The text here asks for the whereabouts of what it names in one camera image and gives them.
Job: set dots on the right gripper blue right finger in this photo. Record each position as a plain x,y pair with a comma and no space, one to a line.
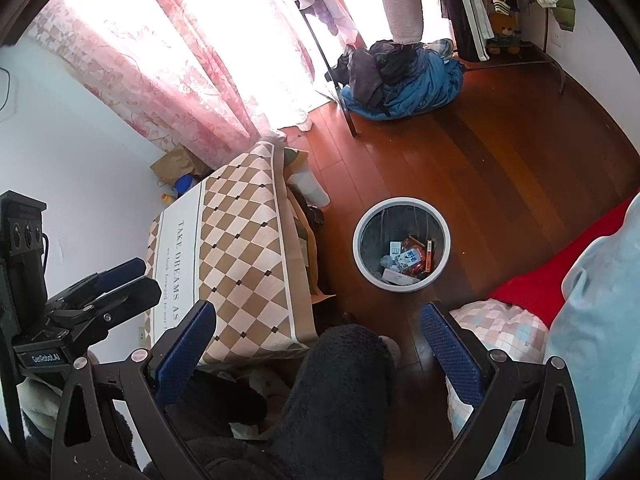
548,442

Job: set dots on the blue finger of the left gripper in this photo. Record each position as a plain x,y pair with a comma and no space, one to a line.
117,307
115,274

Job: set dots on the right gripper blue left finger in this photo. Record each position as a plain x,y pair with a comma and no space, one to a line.
148,381

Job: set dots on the white tissue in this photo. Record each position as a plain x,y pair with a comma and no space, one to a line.
387,261

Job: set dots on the white grey long box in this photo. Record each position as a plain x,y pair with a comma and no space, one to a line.
396,278

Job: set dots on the yellow box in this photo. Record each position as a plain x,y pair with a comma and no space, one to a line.
428,264

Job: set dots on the blue white milk carton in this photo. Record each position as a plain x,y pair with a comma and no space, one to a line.
409,259

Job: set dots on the white medicine box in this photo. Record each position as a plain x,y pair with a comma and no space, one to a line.
395,248

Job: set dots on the white round trash bin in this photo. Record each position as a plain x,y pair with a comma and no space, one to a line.
394,220

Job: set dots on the orange bottle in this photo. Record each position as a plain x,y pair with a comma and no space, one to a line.
168,199

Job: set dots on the pink checkered pillow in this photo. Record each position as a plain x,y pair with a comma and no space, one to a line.
522,336

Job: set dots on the light blue quilt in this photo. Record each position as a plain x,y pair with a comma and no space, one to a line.
596,333

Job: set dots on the blue lid jar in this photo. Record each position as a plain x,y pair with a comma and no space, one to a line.
185,183

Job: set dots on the checkered tablecloth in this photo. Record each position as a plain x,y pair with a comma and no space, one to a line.
239,240

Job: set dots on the brown paper bag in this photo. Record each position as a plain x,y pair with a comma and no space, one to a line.
178,163

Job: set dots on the red blanket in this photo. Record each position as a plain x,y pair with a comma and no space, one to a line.
539,291

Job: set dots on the black fuzzy trouser leg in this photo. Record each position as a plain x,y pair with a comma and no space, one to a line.
333,424

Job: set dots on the pink floral curtain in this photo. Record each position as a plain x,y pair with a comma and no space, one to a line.
211,75

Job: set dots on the blue clothes pile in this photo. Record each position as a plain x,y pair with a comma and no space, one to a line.
391,81

